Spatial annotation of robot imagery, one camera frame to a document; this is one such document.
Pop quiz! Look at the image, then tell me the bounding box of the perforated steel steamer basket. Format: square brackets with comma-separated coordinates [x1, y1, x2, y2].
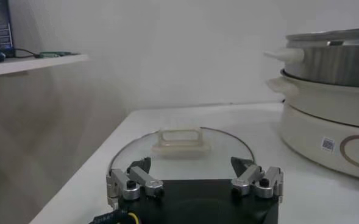
[263, 27, 359, 89]

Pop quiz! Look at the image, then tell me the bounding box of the white side table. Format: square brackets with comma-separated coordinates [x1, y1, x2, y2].
[0, 54, 90, 77]

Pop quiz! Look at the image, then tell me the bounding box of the dark laptop screen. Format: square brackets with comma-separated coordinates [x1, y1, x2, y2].
[0, 0, 15, 57]

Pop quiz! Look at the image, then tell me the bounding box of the thin black looped cable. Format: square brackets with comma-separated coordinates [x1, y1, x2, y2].
[13, 47, 43, 58]

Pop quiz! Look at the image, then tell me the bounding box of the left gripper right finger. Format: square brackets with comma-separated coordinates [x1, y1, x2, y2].
[230, 156, 284, 203]

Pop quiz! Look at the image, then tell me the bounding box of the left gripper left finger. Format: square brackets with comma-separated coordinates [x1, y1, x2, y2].
[106, 156, 165, 201]

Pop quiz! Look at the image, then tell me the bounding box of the cream electric cooker pot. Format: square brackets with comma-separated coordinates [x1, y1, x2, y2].
[266, 69, 359, 187]

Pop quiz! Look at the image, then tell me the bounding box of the round glass lid cream handle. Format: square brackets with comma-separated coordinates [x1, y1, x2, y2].
[108, 126, 256, 180]

